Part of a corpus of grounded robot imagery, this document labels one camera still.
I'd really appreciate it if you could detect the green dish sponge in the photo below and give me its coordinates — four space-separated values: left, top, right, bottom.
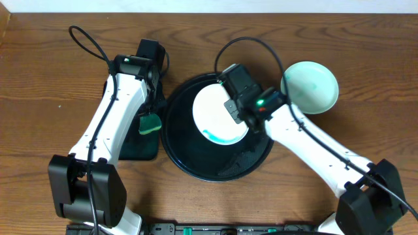
138 114 162 135

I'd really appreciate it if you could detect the white plate back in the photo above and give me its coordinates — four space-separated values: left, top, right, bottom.
192 83 249 146

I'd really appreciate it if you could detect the white plate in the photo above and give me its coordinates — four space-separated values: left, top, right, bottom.
280 61 339 114
192 83 249 146

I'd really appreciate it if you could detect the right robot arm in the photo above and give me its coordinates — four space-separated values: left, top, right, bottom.
219 61 416 234

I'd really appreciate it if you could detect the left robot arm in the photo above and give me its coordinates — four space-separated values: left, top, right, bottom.
48 39 166 234

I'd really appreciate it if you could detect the rectangular black sponge tray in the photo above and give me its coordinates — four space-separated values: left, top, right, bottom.
118 80 164 161

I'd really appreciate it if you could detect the round black tray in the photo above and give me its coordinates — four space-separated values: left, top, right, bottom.
161 73 274 182

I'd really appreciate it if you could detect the right black cable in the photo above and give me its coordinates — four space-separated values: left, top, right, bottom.
214 36 418 221

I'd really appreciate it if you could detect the black cable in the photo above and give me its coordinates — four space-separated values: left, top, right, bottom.
68 25 170 235
214 36 418 221

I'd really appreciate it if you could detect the left black cable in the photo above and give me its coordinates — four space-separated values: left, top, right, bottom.
68 25 170 235

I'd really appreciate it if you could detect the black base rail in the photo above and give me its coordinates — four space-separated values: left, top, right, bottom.
65 222 327 235

